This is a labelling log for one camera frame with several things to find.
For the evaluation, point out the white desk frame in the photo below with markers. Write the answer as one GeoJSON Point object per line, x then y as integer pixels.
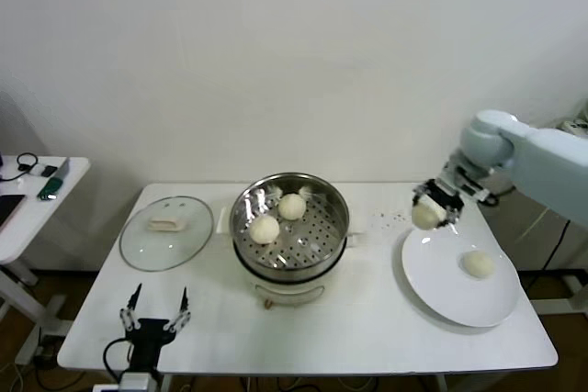
{"type": "Point", "coordinates": [551, 308]}

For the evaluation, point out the small black device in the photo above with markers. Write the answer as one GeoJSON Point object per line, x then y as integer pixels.
{"type": "Point", "coordinates": [47, 171]}

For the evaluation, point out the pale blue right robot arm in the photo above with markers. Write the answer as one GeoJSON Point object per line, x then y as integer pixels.
{"type": "Point", "coordinates": [542, 162]}

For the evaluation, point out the green and grey tool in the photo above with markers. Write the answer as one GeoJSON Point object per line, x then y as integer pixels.
{"type": "Point", "coordinates": [49, 190]}

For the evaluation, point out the white electric cooker base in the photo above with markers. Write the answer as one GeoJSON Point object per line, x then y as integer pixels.
{"type": "Point", "coordinates": [285, 293]}

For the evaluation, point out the perforated steel steamer basket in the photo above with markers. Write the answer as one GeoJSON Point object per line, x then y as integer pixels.
{"type": "Point", "coordinates": [321, 245]}

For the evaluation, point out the white table leg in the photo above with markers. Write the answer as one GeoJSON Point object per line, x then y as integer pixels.
{"type": "Point", "coordinates": [442, 384]}
{"type": "Point", "coordinates": [166, 384]}

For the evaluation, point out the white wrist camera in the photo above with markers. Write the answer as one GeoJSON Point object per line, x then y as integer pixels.
{"type": "Point", "coordinates": [473, 189]}
{"type": "Point", "coordinates": [138, 384]}

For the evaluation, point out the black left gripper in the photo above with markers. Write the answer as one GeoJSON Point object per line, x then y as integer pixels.
{"type": "Point", "coordinates": [150, 331]}

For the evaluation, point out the white power strip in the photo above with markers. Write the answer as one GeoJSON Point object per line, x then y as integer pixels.
{"type": "Point", "coordinates": [572, 125]}

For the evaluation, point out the white round plate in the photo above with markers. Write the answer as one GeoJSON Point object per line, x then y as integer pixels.
{"type": "Point", "coordinates": [436, 291]}

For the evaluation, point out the black floor adapter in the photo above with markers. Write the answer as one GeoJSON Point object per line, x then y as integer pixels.
{"type": "Point", "coordinates": [43, 353]}

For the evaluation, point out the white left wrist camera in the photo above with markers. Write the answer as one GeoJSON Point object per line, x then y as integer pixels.
{"type": "Point", "coordinates": [138, 384]}

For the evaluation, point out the white side table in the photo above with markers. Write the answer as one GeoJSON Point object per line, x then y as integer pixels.
{"type": "Point", "coordinates": [27, 236]}

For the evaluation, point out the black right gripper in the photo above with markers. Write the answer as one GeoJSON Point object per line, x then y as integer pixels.
{"type": "Point", "coordinates": [444, 197]}

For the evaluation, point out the white steamed baozi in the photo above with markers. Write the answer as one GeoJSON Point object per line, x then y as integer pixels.
{"type": "Point", "coordinates": [291, 206]}
{"type": "Point", "coordinates": [426, 217]}
{"type": "Point", "coordinates": [478, 265]}
{"type": "Point", "coordinates": [264, 230]}

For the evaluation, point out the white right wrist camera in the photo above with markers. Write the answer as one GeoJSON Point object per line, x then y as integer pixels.
{"type": "Point", "coordinates": [473, 189]}

